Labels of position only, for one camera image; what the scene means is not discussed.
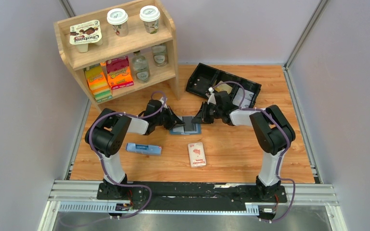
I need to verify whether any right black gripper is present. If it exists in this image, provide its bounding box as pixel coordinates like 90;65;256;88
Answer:
191;101;223;124

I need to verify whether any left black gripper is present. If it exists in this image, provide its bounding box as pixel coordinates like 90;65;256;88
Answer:
154;106;185;131

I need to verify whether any blue leather card holder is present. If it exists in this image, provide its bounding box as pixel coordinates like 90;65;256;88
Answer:
169;116;202;135

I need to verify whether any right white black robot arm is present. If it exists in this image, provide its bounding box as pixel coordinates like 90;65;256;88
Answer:
192;91;296;202

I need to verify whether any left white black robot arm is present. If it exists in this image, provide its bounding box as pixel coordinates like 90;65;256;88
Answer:
85;100;185;200

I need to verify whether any gold card in tray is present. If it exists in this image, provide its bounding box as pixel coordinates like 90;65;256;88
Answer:
214;81;233;94

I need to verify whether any lower grey card in tray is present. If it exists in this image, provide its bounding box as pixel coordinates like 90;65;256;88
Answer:
232;96;252;108

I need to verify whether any grey card in tray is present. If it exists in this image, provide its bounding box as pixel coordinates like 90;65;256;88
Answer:
241;90;255;101
232;96;252;108

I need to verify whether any upper grey card in tray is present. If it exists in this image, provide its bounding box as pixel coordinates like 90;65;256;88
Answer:
241;90;255;101

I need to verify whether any white pink sponge packet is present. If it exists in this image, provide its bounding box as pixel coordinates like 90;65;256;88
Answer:
187;142;207;167

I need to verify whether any blue flat box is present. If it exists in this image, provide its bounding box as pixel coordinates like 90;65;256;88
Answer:
125;143;162;156

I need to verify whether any black compartment tray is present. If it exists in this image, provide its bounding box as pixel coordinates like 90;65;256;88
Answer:
185;63;262;108

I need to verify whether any left clear glass bottle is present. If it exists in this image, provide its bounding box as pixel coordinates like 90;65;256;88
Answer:
132;51;150;83

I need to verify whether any clear glass bottle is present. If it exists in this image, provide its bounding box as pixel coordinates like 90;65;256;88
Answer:
132;51;150;83
151;43;168;67

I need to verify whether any right clear glass bottle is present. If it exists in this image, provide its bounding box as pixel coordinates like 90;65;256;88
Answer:
151;43;168;67

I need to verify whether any red orange Scrub Mommy box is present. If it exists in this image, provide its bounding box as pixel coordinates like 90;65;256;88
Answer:
106;55;134;90

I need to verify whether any multicolour sponge stack pack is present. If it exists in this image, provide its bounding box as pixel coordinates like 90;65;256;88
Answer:
84;64;112;103

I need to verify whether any wooden two-tier shelf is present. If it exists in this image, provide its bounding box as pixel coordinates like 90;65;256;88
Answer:
54;0;182;112

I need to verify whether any right paper coffee cup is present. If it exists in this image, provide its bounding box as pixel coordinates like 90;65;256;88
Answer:
140;5;160;34

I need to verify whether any paper coffee cup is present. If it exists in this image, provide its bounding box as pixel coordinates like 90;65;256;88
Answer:
140;5;160;34
106;8;129;37

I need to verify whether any left paper coffee cup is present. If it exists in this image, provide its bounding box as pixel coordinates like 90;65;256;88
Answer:
106;8;129;37

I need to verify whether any Chobani yogurt pack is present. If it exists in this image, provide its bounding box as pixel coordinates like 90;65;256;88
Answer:
69;20;103;53

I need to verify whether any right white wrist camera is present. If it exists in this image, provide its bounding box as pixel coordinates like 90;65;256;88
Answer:
207;87;216;105

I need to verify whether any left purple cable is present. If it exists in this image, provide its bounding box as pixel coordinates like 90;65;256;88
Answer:
88;91;168;220

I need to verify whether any purple cable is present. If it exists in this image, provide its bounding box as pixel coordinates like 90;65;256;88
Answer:
212;81;297;223
88;91;168;220

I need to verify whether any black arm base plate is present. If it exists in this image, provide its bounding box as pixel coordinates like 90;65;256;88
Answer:
96;180;287;212

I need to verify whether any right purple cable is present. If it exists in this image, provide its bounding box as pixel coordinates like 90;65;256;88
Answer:
212;81;297;223

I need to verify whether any aluminium frame rail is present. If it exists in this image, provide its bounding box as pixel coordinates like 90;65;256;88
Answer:
39;180;347;231

